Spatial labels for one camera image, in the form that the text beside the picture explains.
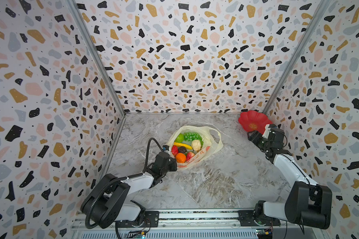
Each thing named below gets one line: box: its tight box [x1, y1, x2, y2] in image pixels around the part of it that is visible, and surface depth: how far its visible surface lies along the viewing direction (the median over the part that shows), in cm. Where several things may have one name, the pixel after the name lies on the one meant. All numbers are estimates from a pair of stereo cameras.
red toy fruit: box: [171, 144, 179, 157], surface depth 96 cm
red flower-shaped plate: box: [238, 110, 273, 134], surface depth 119 cm
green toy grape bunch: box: [183, 131, 204, 149], surface depth 105 cm
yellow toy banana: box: [173, 141, 193, 150], surface depth 101 cm
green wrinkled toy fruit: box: [174, 133, 184, 143], surface depth 102 cm
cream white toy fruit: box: [191, 139, 202, 152], surface depth 99 cm
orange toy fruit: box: [175, 152, 187, 164], surface depth 93 cm
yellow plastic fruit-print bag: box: [187, 125, 224, 169], surface depth 99 cm
